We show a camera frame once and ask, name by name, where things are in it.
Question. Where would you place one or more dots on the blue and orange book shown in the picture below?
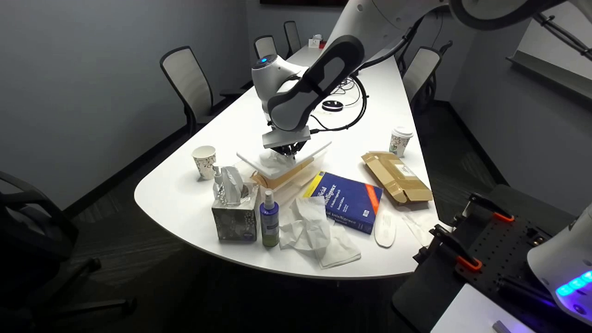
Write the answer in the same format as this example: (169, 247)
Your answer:
(348, 202)

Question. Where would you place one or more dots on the white tissue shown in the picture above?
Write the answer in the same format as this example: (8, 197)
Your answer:
(272, 163)

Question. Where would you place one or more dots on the black perforated mounting board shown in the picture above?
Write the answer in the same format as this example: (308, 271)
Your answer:
(506, 278)

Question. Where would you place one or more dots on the blue spray bottle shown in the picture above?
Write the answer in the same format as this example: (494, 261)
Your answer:
(269, 213)

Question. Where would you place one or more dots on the white robot base blue light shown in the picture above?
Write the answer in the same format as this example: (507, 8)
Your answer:
(563, 265)

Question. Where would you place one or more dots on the white lidded coffee cup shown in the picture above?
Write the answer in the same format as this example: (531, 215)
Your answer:
(398, 141)

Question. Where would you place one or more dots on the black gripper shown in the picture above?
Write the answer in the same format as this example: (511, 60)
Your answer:
(287, 143)

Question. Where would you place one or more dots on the grey office chair right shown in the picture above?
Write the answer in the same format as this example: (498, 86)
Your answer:
(265, 45)

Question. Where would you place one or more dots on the grey office chair middle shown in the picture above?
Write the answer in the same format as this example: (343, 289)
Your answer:
(420, 73)

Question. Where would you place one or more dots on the grey office chair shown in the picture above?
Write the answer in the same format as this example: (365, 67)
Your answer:
(420, 73)
(265, 45)

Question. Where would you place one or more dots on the black clamp orange handle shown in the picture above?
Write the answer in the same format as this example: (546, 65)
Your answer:
(446, 239)

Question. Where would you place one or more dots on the black office chair foreground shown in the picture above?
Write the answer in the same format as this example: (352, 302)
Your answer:
(36, 239)

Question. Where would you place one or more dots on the black mesh office chair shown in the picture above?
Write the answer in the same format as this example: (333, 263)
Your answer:
(191, 84)

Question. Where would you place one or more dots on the grey patterned tissue box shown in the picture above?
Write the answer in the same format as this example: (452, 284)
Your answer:
(234, 206)

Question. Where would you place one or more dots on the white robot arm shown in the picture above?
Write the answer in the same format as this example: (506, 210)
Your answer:
(289, 93)

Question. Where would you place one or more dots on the round black speaker puck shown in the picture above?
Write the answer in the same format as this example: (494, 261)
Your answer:
(332, 106)

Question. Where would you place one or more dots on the small paper cup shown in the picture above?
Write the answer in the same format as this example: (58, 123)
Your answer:
(204, 160)

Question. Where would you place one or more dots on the white paper sheet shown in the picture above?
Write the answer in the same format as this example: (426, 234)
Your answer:
(470, 311)

